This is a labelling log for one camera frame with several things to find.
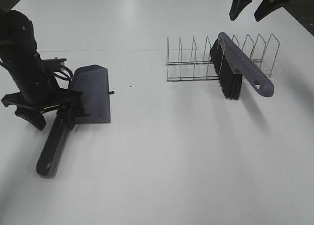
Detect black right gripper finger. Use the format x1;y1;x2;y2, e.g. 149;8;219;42
254;0;289;22
229;0;252;21

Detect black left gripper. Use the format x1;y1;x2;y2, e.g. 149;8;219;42
0;60;82;130

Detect purple plastic dustpan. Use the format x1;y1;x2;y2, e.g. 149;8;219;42
36;65;111;178

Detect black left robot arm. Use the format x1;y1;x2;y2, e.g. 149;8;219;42
0;10;81;130

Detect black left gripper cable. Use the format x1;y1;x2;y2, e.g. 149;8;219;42
50;65;74;81

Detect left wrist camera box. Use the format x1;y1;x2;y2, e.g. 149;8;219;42
42;57;67;71

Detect chrome wire dish rack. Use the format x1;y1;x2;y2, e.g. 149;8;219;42
165;33;280;82

